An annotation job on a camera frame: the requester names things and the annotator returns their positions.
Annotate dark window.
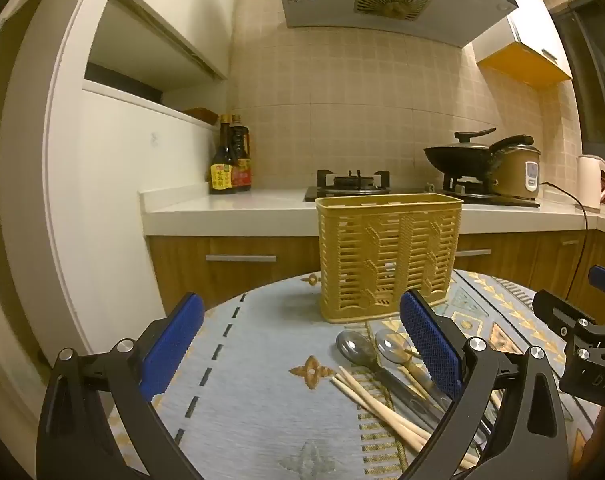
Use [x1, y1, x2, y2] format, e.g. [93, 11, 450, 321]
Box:
[552, 5, 605, 161]

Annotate yellow label soy sauce bottle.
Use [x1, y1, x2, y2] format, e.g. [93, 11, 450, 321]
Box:
[210, 115, 234, 195]

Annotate white kitchen countertop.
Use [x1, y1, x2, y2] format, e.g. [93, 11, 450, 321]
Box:
[139, 187, 605, 241]

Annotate yellow plastic utensil basket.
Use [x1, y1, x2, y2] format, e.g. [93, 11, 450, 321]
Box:
[315, 193, 464, 324]

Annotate white electric kettle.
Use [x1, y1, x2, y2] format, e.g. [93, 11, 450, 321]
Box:
[577, 155, 605, 211]

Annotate black power cable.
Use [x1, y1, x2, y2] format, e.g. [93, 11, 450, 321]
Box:
[539, 181, 589, 301]

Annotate metal spoon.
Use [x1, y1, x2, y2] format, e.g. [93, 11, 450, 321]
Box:
[375, 329, 453, 407]
[335, 331, 445, 428]

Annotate black gas stove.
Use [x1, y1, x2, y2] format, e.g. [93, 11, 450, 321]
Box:
[303, 169, 540, 208]

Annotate white wall cabinet yellow underside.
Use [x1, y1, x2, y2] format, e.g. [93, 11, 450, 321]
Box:
[472, 7, 574, 91]

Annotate long metal drawer handle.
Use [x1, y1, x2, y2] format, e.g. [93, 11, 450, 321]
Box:
[206, 254, 277, 264]

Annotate person's right forearm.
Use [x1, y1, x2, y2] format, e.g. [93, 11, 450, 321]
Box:
[579, 402, 605, 480]

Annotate red label sauce bottle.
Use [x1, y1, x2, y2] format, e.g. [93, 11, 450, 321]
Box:
[231, 115, 253, 192]

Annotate white open wall cabinet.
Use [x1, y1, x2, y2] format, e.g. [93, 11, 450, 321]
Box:
[85, 0, 230, 98]

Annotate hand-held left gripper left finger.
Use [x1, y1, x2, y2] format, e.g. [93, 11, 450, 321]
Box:
[36, 291, 206, 480]

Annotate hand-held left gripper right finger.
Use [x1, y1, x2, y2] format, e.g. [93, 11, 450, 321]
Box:
[399, 289, 569, 480]

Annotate gold rice cooker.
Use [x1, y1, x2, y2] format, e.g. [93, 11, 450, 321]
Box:
[489, 135, 542, 201]

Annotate wooden base cabinets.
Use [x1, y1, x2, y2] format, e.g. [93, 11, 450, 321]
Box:
[147, 230, 605, 311]

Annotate blue patterned tablecloth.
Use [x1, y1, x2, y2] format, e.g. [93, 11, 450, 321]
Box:
[107, 270, 603, 480]

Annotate black wok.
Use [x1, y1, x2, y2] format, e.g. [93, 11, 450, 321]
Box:
[423, 145, 498, 181]

